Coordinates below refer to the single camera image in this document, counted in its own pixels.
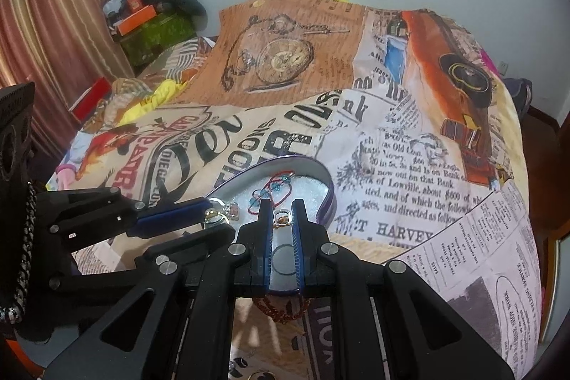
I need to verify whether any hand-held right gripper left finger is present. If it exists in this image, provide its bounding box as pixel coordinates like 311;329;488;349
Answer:
42;198;274;380

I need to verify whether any green box with orange boxes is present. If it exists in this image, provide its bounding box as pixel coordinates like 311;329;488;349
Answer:
119;12;197;67

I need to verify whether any purple heart-shaped tin box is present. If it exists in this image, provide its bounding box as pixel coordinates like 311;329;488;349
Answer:
205;155;336;296

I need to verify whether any striped brown curtain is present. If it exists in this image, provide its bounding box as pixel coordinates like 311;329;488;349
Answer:
0;0;134;149

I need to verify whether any red string bracelet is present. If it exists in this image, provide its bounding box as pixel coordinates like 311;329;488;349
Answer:
247;171;297;216

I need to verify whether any dark blue bag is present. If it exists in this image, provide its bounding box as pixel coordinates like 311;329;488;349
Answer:
505;78;533;116

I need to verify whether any silver ring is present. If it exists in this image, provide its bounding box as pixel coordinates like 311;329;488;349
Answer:
204;208;230;229

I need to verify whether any orange flat box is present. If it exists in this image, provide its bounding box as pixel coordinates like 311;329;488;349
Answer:
113;5;157;36

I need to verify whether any red and white box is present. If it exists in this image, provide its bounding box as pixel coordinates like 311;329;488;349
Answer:
71;77;112;120

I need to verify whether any red and gold bracelet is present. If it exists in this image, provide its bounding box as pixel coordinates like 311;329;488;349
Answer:
252;295;310;325

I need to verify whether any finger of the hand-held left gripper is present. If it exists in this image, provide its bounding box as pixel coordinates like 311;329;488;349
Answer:
35;186;211;249
45;225;238;309

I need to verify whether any yellow cloth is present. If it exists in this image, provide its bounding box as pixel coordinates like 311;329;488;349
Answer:
118;79;188;125

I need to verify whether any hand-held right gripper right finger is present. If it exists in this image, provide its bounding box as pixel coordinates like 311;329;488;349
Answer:
289;198;522;380

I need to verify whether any newspaper print blanket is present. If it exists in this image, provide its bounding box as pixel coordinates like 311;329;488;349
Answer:
45;0;542;380

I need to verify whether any silver metal chain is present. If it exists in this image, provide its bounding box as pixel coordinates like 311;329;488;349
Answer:
0;179;38;323

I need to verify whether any striped patchwork cloth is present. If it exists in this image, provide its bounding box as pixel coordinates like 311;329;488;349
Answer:
89;37;219;131

